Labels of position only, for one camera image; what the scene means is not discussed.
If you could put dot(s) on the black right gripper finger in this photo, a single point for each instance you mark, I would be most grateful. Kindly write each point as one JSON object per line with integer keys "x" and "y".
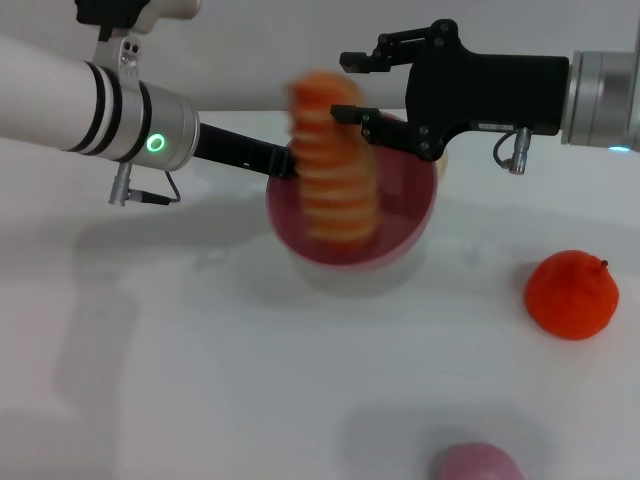
{"x": 390, "y": 130}
{"x": 385, "y": 52}

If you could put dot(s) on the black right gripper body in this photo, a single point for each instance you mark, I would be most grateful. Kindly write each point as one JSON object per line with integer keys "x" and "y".
{"x": 490, "y": 90}

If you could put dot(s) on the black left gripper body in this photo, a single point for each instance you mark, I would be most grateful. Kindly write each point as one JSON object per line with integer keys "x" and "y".
{"x": 235, "y": 150}

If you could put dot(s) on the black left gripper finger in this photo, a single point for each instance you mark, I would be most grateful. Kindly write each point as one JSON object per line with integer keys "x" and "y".
{"x": 291, "y": 165}

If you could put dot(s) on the orange striped bread roll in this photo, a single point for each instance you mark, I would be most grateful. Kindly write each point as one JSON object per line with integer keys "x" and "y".
{"x": 335, "y": 175}

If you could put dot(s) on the pink plastic bowl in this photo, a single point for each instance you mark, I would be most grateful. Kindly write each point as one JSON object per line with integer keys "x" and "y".
{"x": 400, "y": 210}

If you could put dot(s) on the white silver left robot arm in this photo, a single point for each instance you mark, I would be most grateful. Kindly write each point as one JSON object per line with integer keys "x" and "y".
{"x": 75, "y": 105}

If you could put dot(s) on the orange red pear-shaped bread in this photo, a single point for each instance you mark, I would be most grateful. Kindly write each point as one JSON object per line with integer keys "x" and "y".
{"x": 570, "y": 297}

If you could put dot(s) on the pink round bread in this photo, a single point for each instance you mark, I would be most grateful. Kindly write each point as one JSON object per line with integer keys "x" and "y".
{"x": 477, "y": 465}

